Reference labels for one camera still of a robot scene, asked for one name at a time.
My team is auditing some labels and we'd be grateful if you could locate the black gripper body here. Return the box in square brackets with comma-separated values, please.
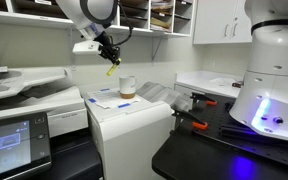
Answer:
[94, 31, 120, 63]

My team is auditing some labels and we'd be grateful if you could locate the yellow marker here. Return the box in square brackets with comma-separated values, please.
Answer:
[106, 63, 118, 76]

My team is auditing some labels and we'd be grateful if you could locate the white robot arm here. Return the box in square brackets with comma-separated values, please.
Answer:
[229, 0, 288, 141]

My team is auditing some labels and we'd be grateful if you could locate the white mug with brown base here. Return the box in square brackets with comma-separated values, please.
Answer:
[119, 75, 137, 99]

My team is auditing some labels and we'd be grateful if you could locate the white paper sheet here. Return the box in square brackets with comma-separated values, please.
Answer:
[87, 89, 140, 109]

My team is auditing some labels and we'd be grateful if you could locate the white mail sorter shelf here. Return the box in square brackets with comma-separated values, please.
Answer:
[0, 0, 196, 37]

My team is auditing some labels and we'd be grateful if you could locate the white printer under mug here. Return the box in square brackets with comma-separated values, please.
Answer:
[82, 82, 189, 180]

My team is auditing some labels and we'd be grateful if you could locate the black orange clamp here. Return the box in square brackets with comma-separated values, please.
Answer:
[190, 92, 217, 106]
[173, 109, 208, 130]

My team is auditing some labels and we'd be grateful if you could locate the large white copier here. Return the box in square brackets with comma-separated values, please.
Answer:
[0, 67, 103, 180]

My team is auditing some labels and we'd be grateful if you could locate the white countertop cabinet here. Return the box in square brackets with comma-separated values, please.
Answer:
[174, 71, 243, 98]

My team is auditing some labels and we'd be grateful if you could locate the copier touchscreen panel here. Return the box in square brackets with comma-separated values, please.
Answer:
[0, 112, 52, 180]

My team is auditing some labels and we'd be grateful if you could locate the black perforated robot table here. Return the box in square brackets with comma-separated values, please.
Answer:
[152, 94, 288, 180]

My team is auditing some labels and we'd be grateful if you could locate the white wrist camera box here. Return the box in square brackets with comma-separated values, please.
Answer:
[73, 40, 100, 55]

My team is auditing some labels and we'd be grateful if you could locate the white wall cabinet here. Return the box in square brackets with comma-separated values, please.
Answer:
[193, 0, 251, 44]

